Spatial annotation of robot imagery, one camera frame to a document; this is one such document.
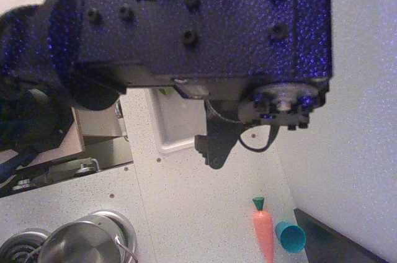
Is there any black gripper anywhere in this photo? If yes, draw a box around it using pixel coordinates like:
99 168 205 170
194 101 245 169

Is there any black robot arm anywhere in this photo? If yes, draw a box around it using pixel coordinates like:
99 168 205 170
1 0 332 182

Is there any white toy sink basin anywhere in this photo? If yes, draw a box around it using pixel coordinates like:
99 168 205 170
145 89 206 154

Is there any orange toy carrot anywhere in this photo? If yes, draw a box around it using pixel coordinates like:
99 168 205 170
252 197 274 263

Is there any dark toy oven panel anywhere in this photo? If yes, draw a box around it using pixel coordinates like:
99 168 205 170
1 102 133 197

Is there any teal plastic cup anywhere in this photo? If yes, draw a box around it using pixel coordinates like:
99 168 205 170
275 221 306 254

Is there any stainless steel pot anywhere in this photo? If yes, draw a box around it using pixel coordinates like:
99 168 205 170
38 210 138 262

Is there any silver stove burner coil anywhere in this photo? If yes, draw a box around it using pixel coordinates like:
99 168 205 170
1 228 50 262

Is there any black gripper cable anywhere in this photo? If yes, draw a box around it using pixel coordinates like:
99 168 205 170
237 125 279 153

